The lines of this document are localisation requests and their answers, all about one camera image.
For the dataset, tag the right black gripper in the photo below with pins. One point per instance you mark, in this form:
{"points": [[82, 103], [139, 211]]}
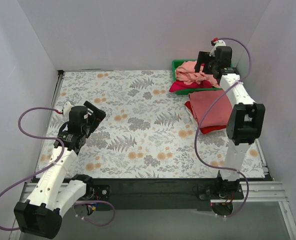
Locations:
{"points": [[201, 61]]}

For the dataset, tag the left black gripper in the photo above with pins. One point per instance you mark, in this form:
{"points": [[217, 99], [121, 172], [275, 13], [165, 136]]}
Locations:
{"points": [[95, 114]]}

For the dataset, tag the salmon pink t shirt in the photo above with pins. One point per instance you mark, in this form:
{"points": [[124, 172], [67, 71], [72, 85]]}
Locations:
{"points": [[186, 73]]}

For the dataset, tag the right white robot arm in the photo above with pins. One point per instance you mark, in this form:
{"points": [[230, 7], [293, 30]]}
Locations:
{"points": [[244, 125]]}

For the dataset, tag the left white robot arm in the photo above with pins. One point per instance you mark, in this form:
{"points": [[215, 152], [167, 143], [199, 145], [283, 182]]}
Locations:
{"points": [[42, 212]]}

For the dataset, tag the green plastic tray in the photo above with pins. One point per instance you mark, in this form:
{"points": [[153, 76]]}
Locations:
{"points": [[175, 64]]}

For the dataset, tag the crimson crumpled t shirt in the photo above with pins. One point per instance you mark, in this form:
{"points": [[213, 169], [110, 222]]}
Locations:
{"points": [[194, 86]]}

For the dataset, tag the floral patterned table mat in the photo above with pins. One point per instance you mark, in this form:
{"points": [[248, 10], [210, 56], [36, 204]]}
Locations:
{"points": [[147, 131]]}

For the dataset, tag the folded red t shirt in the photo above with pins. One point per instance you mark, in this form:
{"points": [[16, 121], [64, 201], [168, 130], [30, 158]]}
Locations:
{"points": [[203, 130]]}

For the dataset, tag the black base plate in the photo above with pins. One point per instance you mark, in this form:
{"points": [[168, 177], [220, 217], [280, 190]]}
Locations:
{"points": [[168, 193]]}

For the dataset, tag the aluminium front rail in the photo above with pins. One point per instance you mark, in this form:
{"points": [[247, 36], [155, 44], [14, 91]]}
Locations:
{"points": [[259, 191]]}

